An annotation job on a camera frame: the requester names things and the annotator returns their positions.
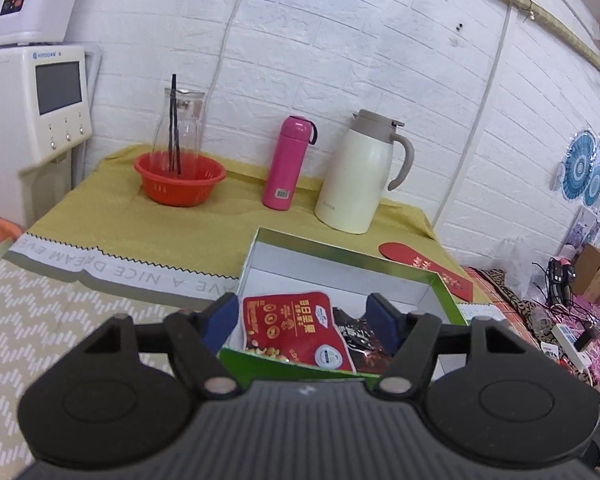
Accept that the red envelope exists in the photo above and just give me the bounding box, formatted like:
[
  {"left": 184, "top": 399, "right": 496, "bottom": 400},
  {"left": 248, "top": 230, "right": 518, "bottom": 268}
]
[{"left": 378, "top": 241, "right": 475, "bottom": 306}]

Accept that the bamboo pole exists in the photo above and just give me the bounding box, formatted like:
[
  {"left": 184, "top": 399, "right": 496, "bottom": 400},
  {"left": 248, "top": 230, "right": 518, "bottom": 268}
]
[{"left": 442, "top": 0, "right": 600, "bottom": 78}]

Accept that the white power strip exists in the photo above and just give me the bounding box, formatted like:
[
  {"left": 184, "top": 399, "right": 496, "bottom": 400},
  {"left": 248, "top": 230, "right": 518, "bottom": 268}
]
[{"left": 550, "top": 324, "right": 588, "bottom": 361}]

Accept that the red plastic basket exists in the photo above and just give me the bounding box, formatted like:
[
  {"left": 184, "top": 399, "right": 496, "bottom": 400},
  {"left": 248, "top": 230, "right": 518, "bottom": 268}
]
[{"left": 133, "top": 152, "right": 227, "bottom": 207}]

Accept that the pink thermos bottle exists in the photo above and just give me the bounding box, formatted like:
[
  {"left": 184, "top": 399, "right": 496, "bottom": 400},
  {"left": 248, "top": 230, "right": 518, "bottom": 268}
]
[{"left": 261, "top": 115, "right": 319, "bottom": 211}]

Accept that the clear plastic bag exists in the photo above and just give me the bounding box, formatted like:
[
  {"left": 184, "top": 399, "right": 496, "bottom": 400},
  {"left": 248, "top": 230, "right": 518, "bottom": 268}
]
[{"left": 490, "top": 237, "right": 536, "bottom": 286}]

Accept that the red nut snack packet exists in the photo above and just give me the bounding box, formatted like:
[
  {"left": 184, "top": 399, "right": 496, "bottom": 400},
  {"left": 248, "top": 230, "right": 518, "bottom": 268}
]
[{"left": 241, "top": 291, "right": 357, "bottom": 373}]

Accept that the black stirring stick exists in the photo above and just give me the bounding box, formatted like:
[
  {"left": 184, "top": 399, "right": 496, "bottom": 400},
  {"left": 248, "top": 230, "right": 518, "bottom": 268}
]
[{"left": 171, "top": 74, "right": 182, "bottom": 175}]

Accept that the glass carafe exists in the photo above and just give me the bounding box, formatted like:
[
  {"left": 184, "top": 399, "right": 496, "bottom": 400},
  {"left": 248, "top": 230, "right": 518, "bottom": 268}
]
[{"left": 150, "top": 87, "right": 207, "bottom": 177}]

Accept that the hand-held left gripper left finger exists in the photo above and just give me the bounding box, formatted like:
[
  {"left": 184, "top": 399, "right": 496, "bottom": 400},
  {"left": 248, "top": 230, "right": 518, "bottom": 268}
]
[{"left": 82, "top": 292, "right": 244, "bottom": 397}]

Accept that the black cable tangle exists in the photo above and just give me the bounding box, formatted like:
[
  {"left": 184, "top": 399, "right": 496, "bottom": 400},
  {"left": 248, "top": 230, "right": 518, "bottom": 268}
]
[{"left": 532, "top": 257, "right": 600, "bottom": 341}]

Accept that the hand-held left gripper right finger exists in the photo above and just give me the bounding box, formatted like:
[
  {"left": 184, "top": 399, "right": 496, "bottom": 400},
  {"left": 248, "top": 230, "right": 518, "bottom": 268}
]
[{"left": 364, "top": 292, "right": 516, "bottom": 397}]

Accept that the yellow tablecloth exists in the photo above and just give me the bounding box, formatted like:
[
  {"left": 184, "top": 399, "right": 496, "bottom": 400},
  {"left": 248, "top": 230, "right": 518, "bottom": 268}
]
[{"left": 5, "top": 142, "right": 491, "bottom": 311}]

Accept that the dark snack packet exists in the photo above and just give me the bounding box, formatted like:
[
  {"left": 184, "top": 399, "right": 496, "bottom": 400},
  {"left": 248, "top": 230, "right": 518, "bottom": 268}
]
[{"left": 331, "top": 306, "right": 396, "bottom": 375}]

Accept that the white water purifier with screen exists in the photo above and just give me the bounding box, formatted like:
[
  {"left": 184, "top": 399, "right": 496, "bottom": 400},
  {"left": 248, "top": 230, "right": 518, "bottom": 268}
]
[{"left": 0, "top": 44, "right": 95, "bottom": 231}]

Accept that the brown cardboard box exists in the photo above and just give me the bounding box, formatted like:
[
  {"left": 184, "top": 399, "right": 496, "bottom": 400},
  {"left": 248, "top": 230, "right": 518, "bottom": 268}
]
[{"left": 572, "top": 244, "right": 600, "bottom": 301}]

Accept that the cream thermal jug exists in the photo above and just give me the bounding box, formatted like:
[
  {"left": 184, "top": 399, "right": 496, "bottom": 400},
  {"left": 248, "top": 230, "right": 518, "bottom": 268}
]
[{"left": 314, "top": 109, "right": 415, "bottom": 235}]

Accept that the green cardboard box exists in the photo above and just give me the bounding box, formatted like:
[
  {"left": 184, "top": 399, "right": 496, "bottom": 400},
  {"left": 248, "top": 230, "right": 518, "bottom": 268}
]
[{"left": 217, "top": 226, "right": 470, "bottom": 378}]

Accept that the white wall cable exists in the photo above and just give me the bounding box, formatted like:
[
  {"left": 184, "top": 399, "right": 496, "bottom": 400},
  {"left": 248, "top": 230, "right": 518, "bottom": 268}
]
[
  {"left": 431, "top": 0, "right": 521, "bottom": 228},
  {"left": 212, "top": 0, "right": 253, "bottom": 93}
]

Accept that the leopard print cloth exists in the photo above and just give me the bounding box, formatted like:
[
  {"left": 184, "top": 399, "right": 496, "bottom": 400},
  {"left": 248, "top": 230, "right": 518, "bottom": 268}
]
[{"left": 467, "top": 266, "right": 556, "bottom": 356}]

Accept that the blue patterned wall decoration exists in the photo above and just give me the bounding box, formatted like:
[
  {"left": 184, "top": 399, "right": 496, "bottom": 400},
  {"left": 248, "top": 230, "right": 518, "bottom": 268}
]
[{"left": 550, "top": 130, "right": 600, "bottom": 207}]

